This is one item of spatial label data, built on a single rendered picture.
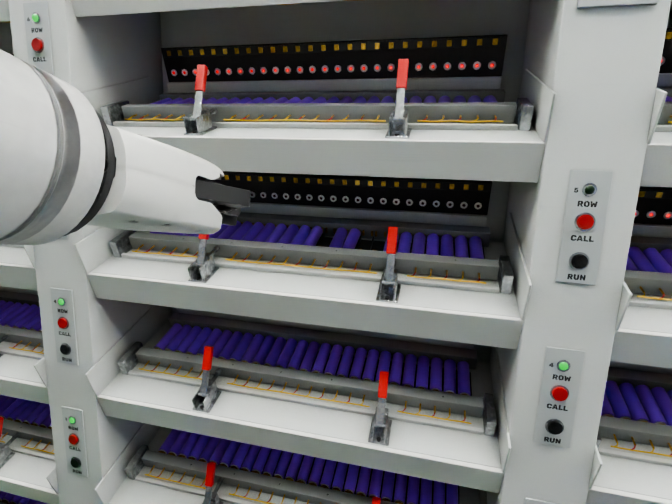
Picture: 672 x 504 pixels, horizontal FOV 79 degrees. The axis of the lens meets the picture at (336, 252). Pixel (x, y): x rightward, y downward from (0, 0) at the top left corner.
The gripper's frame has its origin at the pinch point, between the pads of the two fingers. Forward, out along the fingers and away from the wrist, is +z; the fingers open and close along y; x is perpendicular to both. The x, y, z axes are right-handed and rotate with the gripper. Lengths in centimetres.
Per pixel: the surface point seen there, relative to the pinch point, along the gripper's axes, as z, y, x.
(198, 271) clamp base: 20.9, -12.8, -7.2
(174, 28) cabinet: 31, -27, 34
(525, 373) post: 19.9, 31.3, -16.1
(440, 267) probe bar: 24.3, 21.0, -4.4
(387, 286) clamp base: 21.7, 14.3, -7.3
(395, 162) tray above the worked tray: 16.2, 14.9, 7.8
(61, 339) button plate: 20.9, -35.7, -19.5
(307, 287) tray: 20.6, 3.7, -8.2
